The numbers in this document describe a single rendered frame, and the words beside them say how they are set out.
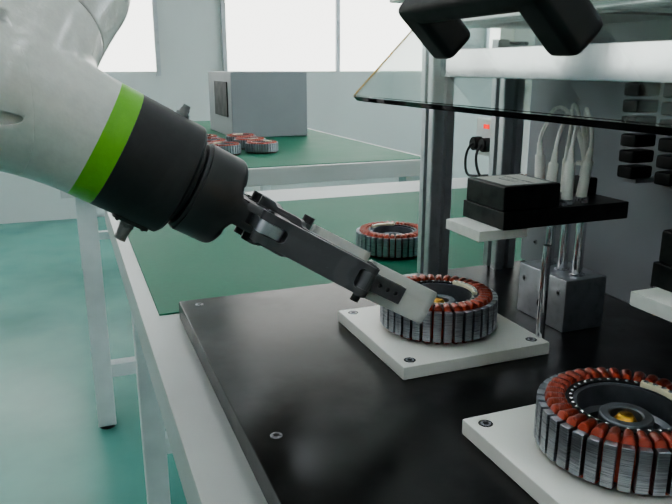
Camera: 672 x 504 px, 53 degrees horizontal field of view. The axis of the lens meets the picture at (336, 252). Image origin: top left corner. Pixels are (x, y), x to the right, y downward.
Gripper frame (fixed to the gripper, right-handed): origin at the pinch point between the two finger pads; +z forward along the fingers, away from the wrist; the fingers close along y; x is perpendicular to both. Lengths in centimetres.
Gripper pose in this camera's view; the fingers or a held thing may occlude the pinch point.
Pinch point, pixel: (383, 280)
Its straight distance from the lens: 63.0
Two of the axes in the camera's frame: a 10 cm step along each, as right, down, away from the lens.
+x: 4.7, -8.8, -0.5
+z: 8.1, 4.0, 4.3
